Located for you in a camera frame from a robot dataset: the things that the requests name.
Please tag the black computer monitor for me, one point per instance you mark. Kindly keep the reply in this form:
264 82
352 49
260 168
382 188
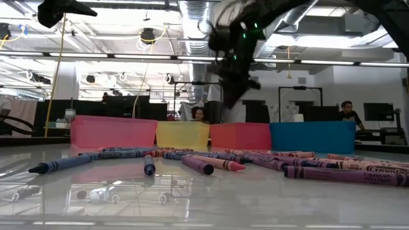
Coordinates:
378 111

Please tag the silver ventilation duct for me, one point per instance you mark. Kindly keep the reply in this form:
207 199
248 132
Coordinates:
195 32

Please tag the blue plastic bin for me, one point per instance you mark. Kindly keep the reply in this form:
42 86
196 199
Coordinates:
313 137

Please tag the black partition wall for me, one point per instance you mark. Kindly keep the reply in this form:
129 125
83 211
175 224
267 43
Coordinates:
128 108

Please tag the pink crayon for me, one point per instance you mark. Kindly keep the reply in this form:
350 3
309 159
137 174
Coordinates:
354 166
223 164
249 151
338 156
303 155
383 162

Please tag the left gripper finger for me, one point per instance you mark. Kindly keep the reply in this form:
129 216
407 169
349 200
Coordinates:
52 12

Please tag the black stand frame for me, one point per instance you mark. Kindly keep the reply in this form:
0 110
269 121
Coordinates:
300 87
191 83

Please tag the large pink plastic bin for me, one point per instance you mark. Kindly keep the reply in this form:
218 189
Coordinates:
112 132

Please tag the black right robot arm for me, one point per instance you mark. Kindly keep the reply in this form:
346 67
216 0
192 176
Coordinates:
393 19

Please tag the black equipment desk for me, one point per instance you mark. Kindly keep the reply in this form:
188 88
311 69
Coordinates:
396 134

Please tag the purple crayon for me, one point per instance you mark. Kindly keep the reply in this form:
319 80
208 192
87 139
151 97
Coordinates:
335 175
271 164
265 156
196 164
230 157
297 162

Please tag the black ceiling camera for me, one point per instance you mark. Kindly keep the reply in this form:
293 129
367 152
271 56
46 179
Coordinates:
148 35

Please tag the pink hanging cloth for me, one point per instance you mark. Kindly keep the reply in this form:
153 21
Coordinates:
24 111

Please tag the small red plastic bin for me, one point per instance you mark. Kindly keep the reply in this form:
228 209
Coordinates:
239 136

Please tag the yellow plastic bin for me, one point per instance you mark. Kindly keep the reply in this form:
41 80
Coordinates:
182 134

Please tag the red crayon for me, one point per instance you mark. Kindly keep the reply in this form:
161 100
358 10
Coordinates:
155 153

